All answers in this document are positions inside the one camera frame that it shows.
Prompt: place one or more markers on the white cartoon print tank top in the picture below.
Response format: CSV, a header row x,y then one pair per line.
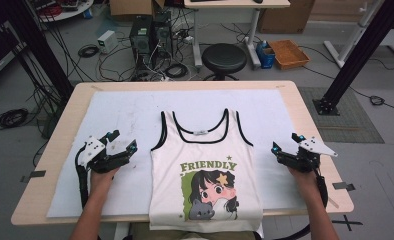
x,y
205,150

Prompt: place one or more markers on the black tape strip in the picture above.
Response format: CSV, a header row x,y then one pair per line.
x,y
343,186
35,174

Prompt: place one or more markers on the blue bin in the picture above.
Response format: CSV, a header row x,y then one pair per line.
x,y
265,55

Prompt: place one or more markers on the round white table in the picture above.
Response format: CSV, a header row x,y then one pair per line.
x,y
66,11

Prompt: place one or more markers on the black round stool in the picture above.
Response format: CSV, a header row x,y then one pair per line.
x,y
224,58

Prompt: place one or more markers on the white metal stand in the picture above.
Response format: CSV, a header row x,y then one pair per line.
x,y
355,33

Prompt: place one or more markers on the person's khaki pants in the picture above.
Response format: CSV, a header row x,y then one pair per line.
x,y
191,236

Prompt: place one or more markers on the wooden crate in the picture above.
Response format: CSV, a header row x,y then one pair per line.
x,y
288,53

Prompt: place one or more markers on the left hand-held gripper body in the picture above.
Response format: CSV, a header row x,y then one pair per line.
x,y
92,149

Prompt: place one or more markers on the black computer tower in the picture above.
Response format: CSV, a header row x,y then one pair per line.
x,y
163,35
141,41

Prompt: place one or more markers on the white felt mat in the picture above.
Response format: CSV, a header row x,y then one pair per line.
x,y
135,113

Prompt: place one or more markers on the person's right hand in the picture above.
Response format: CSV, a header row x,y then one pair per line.
x,y
303,183

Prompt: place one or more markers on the light wooden table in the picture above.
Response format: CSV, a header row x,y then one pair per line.
x,y
65,133

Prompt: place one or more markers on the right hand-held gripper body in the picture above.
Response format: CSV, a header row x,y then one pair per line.
x,y
307,155

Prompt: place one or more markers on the grey floor mat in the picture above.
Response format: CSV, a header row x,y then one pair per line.
x,y
348,120

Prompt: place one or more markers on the large brown cardboard box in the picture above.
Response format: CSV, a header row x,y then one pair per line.
x,y
285,16

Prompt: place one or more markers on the person's left hand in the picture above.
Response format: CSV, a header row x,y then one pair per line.
x,y
101,181

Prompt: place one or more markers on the black metal stand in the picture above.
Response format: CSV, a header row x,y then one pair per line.
x,y
40,46
358,56

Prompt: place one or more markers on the white desk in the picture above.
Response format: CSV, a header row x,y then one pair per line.
x,y
235,4

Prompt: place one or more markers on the white power supply box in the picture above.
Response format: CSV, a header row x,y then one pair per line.
x,y
107,41

